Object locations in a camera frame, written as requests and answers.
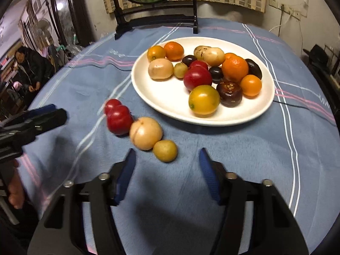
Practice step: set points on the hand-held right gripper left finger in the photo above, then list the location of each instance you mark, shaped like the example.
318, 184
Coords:
124, 175

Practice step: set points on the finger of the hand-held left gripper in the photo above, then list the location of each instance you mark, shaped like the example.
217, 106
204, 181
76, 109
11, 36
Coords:
42, 109
53, 119

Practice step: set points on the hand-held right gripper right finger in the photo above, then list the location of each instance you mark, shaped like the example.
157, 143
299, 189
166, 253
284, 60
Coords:
209, 175

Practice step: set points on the small yellow-green plum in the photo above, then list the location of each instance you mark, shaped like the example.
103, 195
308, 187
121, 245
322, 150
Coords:
180, 70
165, 151

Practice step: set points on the red plum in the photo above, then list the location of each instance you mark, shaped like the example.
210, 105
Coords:
198, 78
119, 120

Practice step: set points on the red tomato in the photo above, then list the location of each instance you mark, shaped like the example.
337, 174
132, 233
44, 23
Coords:
113, 105
198, 64

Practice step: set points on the large yellowish orange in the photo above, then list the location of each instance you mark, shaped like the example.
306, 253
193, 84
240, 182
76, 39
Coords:
204, 100

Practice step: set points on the white oval plate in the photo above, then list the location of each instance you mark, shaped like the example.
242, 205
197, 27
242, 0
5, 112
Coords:
164, 103

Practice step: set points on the dark brown mangosteen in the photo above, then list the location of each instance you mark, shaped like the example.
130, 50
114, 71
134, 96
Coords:
229, 93

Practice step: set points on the dark purple plum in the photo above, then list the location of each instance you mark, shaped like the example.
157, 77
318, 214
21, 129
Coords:
254, 69
215, 73
189, 60

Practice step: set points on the orange mandarin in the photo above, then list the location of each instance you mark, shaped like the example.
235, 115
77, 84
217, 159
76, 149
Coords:
235, 69
174, 50

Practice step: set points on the large cream pepino melon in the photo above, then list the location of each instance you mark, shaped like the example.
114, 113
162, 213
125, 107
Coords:
160, 69

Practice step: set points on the small cream pepino melon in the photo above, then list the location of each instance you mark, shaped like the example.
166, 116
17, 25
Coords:
214, 56

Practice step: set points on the person's left hand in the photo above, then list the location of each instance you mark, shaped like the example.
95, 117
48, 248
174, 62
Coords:
16, 191

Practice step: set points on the blue striped tablecloth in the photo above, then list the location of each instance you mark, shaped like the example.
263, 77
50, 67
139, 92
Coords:
225, 151

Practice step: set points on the clear plastic bag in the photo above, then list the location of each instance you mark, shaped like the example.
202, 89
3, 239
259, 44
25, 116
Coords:
75, 50

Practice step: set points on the standing fan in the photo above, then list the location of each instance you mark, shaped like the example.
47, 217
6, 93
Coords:
42, 29

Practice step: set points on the small orange tangerine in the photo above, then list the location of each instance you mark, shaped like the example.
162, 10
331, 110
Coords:
251, 85
230, 56

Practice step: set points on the dark framed mirror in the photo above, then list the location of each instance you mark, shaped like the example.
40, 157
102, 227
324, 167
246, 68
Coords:
53, 5

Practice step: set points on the striped cream pepino melon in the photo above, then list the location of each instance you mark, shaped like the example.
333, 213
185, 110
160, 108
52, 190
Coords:
199, 51

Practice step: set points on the white wall socket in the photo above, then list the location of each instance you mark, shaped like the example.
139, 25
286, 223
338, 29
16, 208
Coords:
273, 2

